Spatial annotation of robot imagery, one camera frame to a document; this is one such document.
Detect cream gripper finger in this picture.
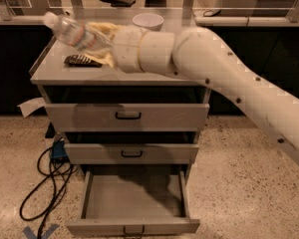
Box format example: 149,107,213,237
87,22,123,41
84,48,116,68

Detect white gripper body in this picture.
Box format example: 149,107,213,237
112,25,149,73

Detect clear plastic water bottle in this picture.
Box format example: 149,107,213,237
43,12,111,52

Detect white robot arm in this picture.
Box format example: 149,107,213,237
87,23,299,166

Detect grey drawer cabinet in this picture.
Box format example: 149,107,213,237
29,7,219,184

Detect top grey drawer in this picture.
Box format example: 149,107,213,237
46,104,209,132

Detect grey drawer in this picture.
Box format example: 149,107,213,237
65,143,198,164
67,165,200,237
46,104,209,132

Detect middle grey drawer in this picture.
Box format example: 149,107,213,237
65,143,198,164

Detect bottom grey drawer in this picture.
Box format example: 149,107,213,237
67,165,200,237

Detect dark striped snack bar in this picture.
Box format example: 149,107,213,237
64,55,102,68

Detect black chair armrest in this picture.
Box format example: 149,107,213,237
100,0,136,7

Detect white ceramic bowl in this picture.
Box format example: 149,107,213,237
133,13,164,31

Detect white paper sheet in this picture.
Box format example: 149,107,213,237
18,98,45,118

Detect blue power box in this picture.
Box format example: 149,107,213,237
50,140,68,162

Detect long white counter rail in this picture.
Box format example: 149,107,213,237
0,16,299,28

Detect black floor cables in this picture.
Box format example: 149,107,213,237
19,145,78,239

